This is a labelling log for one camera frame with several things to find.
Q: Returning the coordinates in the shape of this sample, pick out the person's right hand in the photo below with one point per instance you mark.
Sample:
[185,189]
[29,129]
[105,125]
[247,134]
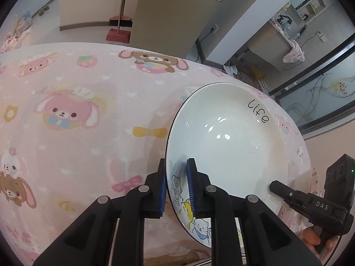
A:
[310,235]

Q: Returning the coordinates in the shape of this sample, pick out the mirror cabinet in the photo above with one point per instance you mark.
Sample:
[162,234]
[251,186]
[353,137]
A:
[310,2]

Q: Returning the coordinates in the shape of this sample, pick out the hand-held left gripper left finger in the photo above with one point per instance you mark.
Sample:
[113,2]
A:
[163,188]

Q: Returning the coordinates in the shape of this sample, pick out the colourful floor mat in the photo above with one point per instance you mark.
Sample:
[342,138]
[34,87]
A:
[245,74]

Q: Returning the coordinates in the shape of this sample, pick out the red dustpan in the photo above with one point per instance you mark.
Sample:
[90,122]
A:
[118,35]

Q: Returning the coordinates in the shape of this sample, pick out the white plate with cartoon print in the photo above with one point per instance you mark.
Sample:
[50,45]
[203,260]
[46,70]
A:
[227,144]

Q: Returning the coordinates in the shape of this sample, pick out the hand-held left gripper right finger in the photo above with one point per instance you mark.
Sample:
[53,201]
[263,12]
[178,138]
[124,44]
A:
[191,188]

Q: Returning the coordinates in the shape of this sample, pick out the black faucet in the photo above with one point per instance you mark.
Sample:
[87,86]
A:
[285,19]

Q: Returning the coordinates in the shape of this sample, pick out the white wall socket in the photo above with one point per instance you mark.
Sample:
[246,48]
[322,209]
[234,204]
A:
[320,36]
[215,29]

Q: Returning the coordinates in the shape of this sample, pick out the black framed glass door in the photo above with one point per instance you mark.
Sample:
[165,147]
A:
[327,88]

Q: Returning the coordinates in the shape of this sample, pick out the pale pink towel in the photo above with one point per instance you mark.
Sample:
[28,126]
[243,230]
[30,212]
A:
[294,52]

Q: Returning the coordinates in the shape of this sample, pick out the broom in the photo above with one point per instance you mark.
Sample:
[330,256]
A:
[121,20]

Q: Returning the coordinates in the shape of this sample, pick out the beige vanity cabinet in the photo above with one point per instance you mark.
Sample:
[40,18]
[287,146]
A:
[266,44]

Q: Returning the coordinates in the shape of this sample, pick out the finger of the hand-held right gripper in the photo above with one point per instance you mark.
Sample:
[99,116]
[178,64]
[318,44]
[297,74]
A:
[283,189]

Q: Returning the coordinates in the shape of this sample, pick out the beige refrigerator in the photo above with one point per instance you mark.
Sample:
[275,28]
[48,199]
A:
[172,19]

